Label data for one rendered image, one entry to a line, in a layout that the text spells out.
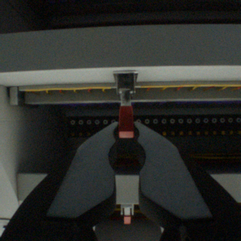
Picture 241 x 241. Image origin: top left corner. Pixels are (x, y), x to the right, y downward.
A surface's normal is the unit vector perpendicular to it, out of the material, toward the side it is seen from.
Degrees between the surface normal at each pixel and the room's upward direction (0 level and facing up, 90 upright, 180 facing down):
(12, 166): 90
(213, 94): 111
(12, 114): 90
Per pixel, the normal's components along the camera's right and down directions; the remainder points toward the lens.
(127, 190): -0.04, 0.00
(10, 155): 1.00, -0.01
